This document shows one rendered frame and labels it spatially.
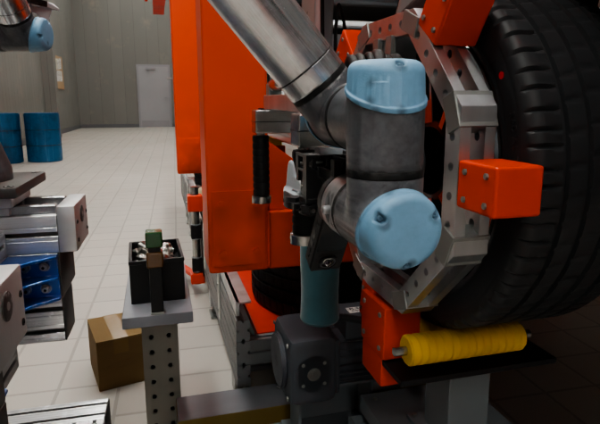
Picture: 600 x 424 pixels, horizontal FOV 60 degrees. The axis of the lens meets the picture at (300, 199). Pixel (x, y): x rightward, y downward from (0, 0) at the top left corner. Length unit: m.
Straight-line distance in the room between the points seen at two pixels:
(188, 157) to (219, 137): 1.94
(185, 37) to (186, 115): 0.46
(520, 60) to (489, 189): 0.21
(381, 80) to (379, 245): 0.15
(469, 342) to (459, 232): 0.30
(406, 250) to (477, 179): 0.29
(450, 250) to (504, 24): 0.35
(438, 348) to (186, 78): 2.54
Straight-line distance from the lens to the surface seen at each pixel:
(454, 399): 1.23
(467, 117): 0.79
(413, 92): 0.49
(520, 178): 0.74
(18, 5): 1.33
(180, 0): 3.30
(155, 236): 1.29
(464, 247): 0.83
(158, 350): 1.61
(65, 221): 1.08
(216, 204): 1.34
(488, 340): 1.08
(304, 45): 0.58
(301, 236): 0.80
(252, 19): 0.58
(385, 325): 1.06
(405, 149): 0.48
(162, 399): 1.69
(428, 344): 1.02
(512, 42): 0.85
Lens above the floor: 0.97
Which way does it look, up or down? 11 degrees down
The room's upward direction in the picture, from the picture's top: straight up
